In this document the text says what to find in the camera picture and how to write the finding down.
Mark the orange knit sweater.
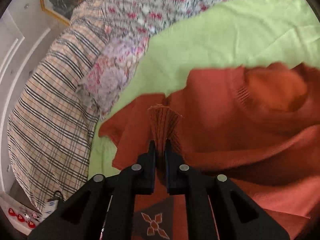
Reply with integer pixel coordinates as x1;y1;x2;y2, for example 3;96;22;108
99;63;319;239

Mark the white red patterned box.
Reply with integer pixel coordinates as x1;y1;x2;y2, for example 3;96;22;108
1;191;64;236

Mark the plaid beige blanket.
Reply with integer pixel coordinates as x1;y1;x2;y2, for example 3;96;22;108
8;0;107;210

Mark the pink floral pillow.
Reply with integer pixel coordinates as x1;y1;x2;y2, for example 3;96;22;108
76;37;149;120

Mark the light green bed sheet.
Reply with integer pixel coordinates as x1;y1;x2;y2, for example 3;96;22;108
87;0;320;181

